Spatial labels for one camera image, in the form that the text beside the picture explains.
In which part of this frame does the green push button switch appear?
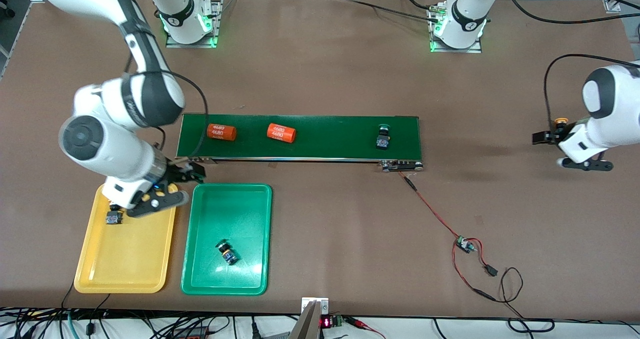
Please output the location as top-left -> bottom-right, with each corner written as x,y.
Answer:
375,124 -> 392,151
216,238 -> 239,266

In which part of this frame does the green plastic tray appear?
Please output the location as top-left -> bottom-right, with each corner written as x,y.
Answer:
180,183 -> 273,296

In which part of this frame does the yellow plastic tray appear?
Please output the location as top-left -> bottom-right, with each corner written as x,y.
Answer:
74,181 -> 179,294

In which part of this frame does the green conveyor belt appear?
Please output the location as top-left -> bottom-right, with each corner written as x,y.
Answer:
175,113 -> 425,173

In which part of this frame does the red clip lead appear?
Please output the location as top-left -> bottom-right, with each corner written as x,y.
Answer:
345,316 -> 387,339

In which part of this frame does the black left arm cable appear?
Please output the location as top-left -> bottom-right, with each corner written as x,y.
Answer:
502,0 -> 640,130

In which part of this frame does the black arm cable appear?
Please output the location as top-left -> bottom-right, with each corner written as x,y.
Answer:
502,0 -> 640,130
125,54 -> 210,165

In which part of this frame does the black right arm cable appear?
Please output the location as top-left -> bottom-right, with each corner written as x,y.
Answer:
125,54 -> 210,165

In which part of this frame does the red and black wire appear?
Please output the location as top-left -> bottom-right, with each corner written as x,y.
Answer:
398,171 -> 490,301

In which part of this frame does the thin black looped cable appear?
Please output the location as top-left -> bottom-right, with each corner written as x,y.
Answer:
472,267 -> 556,334

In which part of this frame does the black cable tangle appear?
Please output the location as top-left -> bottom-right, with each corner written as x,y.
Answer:
0,281 -> 301,339

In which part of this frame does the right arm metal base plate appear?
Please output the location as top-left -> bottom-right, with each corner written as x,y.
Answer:
165,0 -> 223,49

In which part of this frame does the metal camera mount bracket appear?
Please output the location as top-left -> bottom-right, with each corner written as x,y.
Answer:
288,297 -> 331,339

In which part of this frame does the black base power cable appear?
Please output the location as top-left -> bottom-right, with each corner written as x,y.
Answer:
347,0 -> 441,24

